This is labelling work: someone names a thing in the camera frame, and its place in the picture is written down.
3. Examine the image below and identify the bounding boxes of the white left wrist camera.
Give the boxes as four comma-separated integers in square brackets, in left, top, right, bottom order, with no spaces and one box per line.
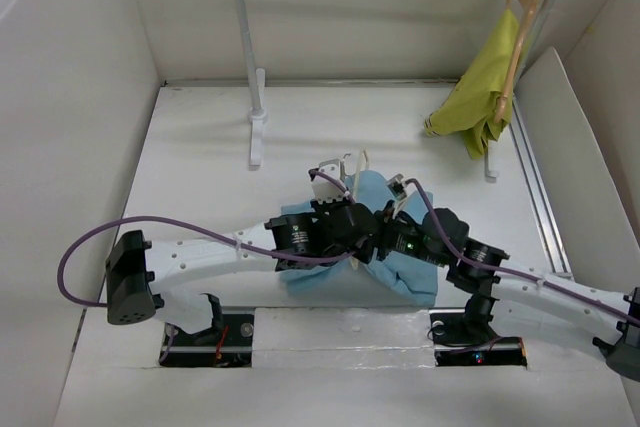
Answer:
[308,159,350,204]

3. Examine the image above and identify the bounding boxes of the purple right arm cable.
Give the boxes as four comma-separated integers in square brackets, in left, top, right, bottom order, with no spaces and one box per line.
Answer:
[404,177,640,331]

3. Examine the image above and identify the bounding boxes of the wooden hanger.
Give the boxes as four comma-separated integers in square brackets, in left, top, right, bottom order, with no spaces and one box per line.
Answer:
[494,0,539,123]

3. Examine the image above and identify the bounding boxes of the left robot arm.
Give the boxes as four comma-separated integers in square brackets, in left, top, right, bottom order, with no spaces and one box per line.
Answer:
[106,201,379,344]

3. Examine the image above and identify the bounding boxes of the light blue trousers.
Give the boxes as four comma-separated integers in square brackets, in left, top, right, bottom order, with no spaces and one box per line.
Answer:
[279,170,438,307]

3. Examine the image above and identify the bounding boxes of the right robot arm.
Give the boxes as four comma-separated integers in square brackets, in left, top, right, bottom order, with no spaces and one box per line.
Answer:
[375,208,639,381]

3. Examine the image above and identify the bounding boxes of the yellow-green garment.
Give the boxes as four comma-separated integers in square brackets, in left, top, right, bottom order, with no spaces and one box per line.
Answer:
[424,9,519,160]

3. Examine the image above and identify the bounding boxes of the white plastic hanger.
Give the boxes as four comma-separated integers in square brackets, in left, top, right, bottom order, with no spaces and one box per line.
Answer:
[344,146,374,271]

